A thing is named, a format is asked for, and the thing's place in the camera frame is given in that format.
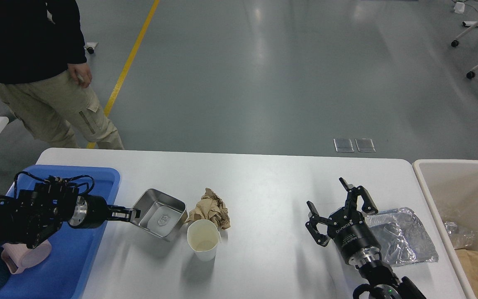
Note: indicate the right floor socket plate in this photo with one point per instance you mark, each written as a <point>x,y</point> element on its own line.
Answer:
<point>365,145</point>

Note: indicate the square stainless steel tray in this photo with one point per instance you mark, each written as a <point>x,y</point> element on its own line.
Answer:
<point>161,215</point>

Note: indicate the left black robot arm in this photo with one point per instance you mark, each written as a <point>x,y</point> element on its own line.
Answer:
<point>30,217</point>

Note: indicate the pink ribbed mug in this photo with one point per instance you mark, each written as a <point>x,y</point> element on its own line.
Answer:
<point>19,258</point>

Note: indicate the person in beige trousers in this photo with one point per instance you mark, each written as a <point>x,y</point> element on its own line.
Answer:
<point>45,79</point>

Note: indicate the grey office chair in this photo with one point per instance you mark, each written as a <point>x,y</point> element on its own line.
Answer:
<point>90,47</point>

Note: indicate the left floor socket plate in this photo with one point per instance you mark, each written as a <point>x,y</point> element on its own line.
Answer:
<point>343,145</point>

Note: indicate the crumpled brown paper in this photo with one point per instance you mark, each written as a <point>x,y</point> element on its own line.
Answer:
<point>210,207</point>

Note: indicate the crumpled aluminium foil tray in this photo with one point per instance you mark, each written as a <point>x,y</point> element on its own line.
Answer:
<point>402,237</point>

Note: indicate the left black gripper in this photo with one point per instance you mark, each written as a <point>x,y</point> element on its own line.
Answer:
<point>92,211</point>

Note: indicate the floor socket plate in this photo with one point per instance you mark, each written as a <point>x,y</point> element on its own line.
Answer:
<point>343,145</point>
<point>365,145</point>

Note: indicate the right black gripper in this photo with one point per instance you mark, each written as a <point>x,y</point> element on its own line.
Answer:
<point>351,238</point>

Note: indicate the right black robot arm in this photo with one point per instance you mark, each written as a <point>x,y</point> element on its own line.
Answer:
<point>382,283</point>

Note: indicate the beige plastic waste bin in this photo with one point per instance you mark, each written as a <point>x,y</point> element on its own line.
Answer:
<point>450,187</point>

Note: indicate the clear plastic wrap in bin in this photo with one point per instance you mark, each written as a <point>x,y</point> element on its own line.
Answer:
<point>461,236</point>

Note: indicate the white paper cup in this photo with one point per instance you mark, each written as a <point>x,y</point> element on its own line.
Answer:
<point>203,238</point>

